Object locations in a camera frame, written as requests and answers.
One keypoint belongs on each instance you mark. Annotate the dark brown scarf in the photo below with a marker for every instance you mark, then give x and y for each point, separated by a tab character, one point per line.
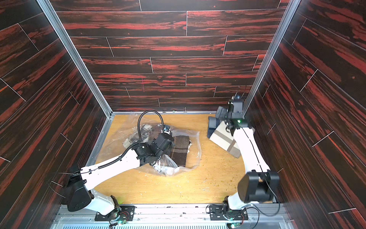
179	152

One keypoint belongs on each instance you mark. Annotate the blue grey striped scarf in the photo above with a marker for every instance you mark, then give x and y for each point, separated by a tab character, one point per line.
214	122

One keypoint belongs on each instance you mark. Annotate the aluminium front rail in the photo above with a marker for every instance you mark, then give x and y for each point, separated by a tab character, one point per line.
177	216

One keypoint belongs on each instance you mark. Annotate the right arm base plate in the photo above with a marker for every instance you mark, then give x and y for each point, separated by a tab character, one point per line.
222	212

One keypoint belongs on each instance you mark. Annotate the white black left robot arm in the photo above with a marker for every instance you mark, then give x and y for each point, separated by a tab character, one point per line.
80	193

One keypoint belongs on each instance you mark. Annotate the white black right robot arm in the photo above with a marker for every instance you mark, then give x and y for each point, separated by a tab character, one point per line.
259	183

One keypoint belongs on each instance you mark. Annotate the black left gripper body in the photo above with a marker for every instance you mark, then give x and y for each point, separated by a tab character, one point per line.
167	151

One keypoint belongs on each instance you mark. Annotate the cream brown plaid scarf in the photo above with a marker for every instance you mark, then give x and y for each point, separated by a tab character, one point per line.
149	132

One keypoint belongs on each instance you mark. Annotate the clear plastic vacuum bag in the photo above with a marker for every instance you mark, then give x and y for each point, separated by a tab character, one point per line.
165	166

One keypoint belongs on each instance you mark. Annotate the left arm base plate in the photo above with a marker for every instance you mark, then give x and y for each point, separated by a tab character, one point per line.
114	213

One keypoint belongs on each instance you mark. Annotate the cream tan striped scarf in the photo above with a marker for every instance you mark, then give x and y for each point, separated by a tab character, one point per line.
225	140

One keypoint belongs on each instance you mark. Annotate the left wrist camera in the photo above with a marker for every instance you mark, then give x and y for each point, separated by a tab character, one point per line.
167	130

